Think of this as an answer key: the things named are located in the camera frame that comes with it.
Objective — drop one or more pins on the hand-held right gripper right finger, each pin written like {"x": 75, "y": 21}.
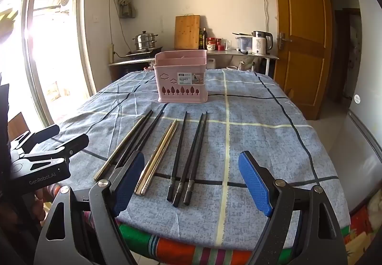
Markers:
{"x": 255, "y": 184}

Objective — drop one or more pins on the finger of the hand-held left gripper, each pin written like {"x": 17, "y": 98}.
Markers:
{"x": 44, "y": 134}
{"x": 74, "y": 142}

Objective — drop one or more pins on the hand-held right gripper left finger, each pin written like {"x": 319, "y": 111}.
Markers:
{"x": 129, "y": 183}

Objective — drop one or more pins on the gold metal chopstick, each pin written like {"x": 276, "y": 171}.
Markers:
{"x": 154, "y": 157}
{"x": 161, "y": 157}

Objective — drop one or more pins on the single wooden chopstick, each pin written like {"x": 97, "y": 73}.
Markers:
{"x": 119, "y": 148}

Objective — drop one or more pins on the black chopstick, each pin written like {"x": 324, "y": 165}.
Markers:
{"x": 178, "y": 157}
{"x": 190, "y": 157}
{"x": 150, "y": 129}
{"x": 197, "y": 157}
{"x": 137, "y": 133}

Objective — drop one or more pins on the pink plastic utensil basket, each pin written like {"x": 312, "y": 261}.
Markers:
{"x": 179, "y": 91}

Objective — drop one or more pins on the person's left hand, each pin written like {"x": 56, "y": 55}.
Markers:
{"x": 41, "y": 203}

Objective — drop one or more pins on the blue checked tablecloth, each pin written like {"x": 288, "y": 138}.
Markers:
{"x": 268, "y": 109}

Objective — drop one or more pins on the striped colourful cloth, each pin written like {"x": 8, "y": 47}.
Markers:
{"x": 179, "y": 250}

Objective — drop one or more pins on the white power strip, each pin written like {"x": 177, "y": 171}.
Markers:
{"x": 112, "y": 53}

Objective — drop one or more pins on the sliding glass door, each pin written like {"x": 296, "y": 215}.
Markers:
{"x": 27, "y": 29}

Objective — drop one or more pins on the red floral cloth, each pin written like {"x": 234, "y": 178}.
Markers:
{"x": 359, "y": 223}

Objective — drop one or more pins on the black gas stove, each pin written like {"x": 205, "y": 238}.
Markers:
{"x": 143, "y": 53}

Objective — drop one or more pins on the stainless steel steamer pot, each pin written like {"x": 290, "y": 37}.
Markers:
{"x": 144, "y": 41}

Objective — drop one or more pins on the steel kitchen counter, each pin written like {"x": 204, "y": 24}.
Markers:
{"x": 226, "y": 53}

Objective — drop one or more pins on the white electric kettle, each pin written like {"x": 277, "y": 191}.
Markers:
{"x": 258, "y": 45}

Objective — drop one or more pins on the water filter pitcher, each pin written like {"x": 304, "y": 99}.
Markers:
{"x": 243, "y": 44}

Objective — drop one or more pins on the clear glass cup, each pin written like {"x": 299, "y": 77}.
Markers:
{"x": 227, "y": 45}

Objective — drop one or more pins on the red lidded jar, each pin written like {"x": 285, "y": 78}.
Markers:
{"x": 211, "y": 44}

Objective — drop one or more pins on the brown wooden door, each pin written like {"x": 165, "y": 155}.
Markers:
{"x": 301, "y": 44}

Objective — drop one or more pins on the dark sauce bottle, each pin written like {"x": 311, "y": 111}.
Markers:
{"x": 201, "y": 42}
{"x": 205, "y": 39}

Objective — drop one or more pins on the grey refrigerator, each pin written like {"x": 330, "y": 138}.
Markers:
{"x": 367, "y": 73}

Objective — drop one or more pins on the wooden cutting board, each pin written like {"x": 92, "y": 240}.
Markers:
{"x": 186, "y": 32}

